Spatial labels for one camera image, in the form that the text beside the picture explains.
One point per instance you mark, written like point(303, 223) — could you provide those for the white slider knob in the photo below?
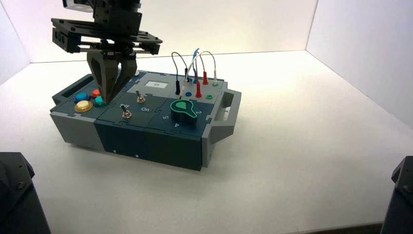
point(137, 73)

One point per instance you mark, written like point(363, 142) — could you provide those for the green push button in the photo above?
point(98, 101)

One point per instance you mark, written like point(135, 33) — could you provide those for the teal and grey control box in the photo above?
point(129, 142)

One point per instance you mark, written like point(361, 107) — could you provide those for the yellow push button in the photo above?
point(83, 106)

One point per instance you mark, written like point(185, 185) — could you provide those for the small white display screen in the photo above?
point(156, 84)

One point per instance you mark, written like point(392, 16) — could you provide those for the silver metal toggle switch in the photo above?
point(140, 97)
point(125, 112)

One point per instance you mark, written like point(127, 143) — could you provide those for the green rotary knob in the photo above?
point(184, 111)

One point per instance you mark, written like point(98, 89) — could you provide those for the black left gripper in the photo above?
point(117, 19)

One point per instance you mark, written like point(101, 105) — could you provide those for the blue push button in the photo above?
point(81, 97)

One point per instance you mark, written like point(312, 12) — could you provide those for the red push button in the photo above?
point(95, 93)

